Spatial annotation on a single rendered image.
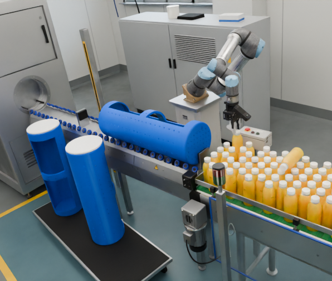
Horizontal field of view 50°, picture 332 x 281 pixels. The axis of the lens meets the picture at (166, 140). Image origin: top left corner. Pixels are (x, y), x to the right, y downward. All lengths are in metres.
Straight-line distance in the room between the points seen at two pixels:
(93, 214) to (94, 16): 5.44
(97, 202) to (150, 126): 0.78
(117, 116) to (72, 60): 4.98
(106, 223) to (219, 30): 2.27
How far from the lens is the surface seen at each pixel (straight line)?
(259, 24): 4.04
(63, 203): 3.73
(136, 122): 2.51
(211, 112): 2.85
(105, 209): 2.89
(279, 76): 5.23
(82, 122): 3.27
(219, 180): 1.79
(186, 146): 2.22
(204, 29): 4.09
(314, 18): 4.80
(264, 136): 2.35
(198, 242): 2.30
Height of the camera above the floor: 2.22
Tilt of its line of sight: 28 degrees down
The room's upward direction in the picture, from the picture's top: 9 degrees counter-clockwise
